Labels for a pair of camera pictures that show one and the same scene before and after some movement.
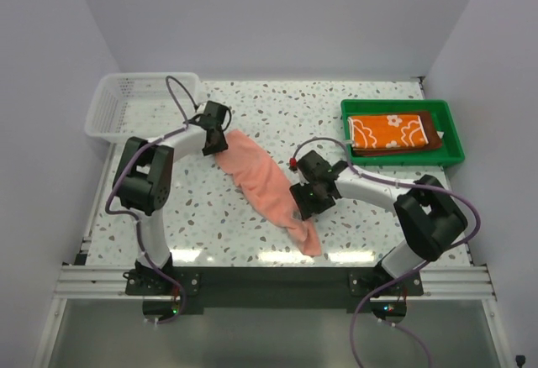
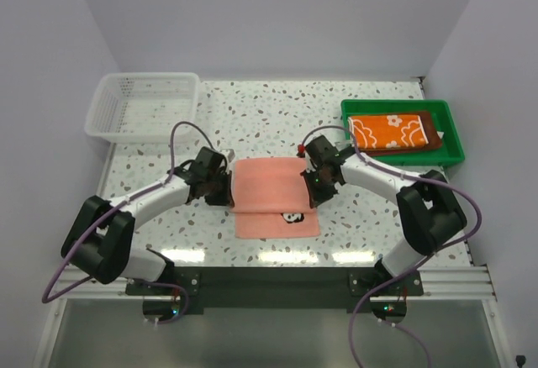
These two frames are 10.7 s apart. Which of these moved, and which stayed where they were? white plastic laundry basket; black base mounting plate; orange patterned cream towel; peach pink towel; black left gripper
Moved: black left gripper; peach pink towel
Stayed: white plastic laundry basket; black base mounting plate; orange patterned cream towel
